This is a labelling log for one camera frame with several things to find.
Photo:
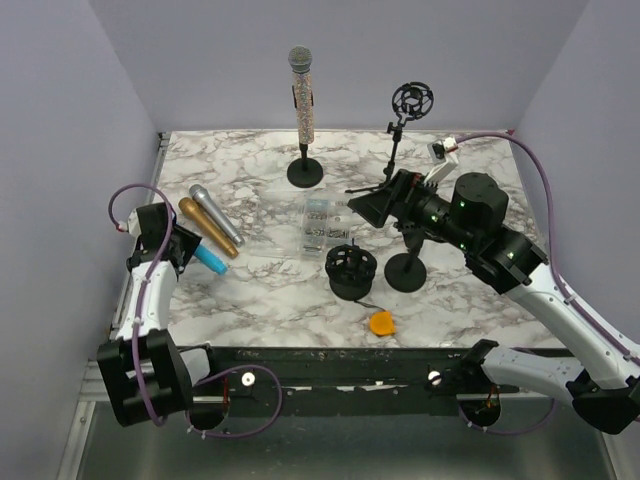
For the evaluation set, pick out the black tripod shock mount stand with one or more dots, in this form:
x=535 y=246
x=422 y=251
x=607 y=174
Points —
x=410 y=102

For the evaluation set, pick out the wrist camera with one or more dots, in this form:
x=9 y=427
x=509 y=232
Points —
x=131 y=225
x=445 y=160

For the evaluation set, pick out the blue microphone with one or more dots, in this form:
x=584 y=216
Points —
x=210 y=260

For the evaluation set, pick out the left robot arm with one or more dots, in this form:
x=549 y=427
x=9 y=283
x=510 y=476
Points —
x=142 y=363

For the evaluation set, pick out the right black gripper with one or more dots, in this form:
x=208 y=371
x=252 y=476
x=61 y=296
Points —
x=399 y=197

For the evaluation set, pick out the orange tape measure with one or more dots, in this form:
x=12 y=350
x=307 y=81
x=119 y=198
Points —
x=382 y=324

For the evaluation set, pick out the silver microphone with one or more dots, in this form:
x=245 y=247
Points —
x=205 y=200

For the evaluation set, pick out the glitter microphone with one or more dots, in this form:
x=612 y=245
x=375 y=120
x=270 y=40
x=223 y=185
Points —
x=300 y=59

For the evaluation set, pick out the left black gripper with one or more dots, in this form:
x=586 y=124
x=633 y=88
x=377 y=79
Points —
x=191 y=242

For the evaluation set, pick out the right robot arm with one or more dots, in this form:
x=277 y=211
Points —
x=600 y=379

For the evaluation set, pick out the gold microphone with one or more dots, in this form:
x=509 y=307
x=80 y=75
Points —
x=191 y=209

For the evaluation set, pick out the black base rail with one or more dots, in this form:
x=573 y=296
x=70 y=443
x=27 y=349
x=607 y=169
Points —
x=316 y=382

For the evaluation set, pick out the shock mount round base stand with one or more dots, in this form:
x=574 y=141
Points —
x=351 y=271

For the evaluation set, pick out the round base stand, glitter mic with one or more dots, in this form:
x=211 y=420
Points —
x=304 y=172

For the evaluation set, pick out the clear screw organizer box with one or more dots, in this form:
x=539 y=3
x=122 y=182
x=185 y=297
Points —
x=326 y=222

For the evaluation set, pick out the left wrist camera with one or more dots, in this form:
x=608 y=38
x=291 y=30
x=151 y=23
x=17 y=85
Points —
x=131 y=225

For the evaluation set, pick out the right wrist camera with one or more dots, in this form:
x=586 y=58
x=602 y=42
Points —
x=445 y=160

